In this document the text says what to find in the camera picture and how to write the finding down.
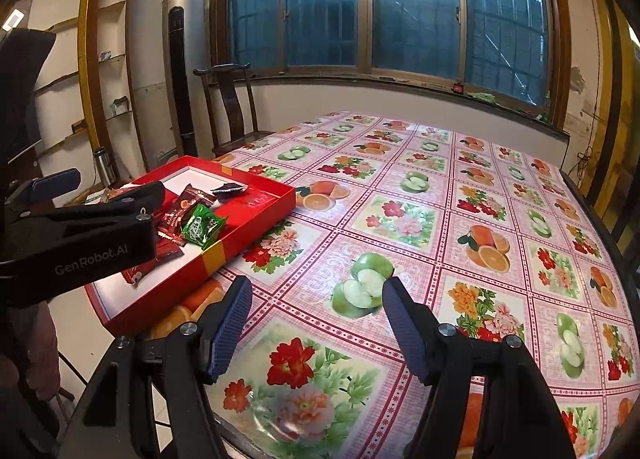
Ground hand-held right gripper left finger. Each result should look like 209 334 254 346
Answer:
52 275 254 459

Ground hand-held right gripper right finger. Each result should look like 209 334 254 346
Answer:
381 276 577 459

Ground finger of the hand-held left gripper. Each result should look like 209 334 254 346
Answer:
9 181 167 246
6 167 82 213

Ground red white snack packet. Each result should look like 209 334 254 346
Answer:
121 259 168 288

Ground small dark red packet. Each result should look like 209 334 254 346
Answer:
155 204 196 245

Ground small red snack packet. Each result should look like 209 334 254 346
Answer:
180 184 216 210
155 239 183 264

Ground green snack packet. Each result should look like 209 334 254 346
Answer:
179 204 228 247

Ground red gift box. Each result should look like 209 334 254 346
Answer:
84 155 297 338

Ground dark purple snack packet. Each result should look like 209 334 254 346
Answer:
210 183 248 200

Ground steel thermos flask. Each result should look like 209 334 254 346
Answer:
93 147 117 190

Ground person's pink garment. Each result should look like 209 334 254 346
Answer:
0 296 63 402

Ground floral fruit print tablecloth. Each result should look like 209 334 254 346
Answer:
150 110 640 459

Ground tower air conditioner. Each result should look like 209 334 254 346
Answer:
161 0 207 160

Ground dark wooden chair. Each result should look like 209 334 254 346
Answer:
193 64 277 158

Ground yellow framed door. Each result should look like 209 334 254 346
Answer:
585 0 640 250

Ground wooden framed barred window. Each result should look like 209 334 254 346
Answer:
210 0 571 110

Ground white wall shelf unit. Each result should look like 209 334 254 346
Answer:
22 0 138 190

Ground tangled wall cable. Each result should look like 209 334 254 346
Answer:
575 146 603 177

